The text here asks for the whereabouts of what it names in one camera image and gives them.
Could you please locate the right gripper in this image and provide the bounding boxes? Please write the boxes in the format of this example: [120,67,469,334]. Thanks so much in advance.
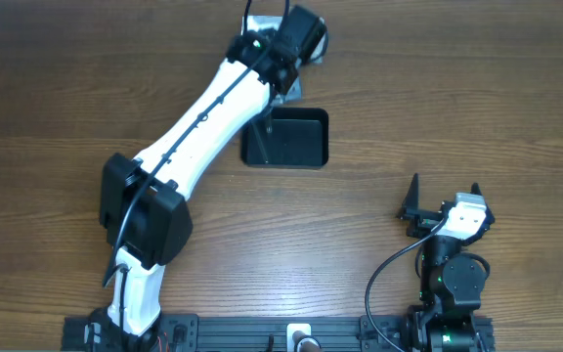
[396,173,497,240]

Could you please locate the black tray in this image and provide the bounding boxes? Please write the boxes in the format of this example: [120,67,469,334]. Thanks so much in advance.
[240,106,330,171]

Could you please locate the white test tube rack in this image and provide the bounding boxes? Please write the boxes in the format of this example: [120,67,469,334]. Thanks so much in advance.
[240,14,326,65]

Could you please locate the black cable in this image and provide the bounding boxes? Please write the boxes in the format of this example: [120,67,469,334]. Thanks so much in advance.
[363,214,452,352]
[101,0,331,294]

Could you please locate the mounting rail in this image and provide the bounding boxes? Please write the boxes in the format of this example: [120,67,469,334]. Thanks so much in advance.
[61,312,497,352]

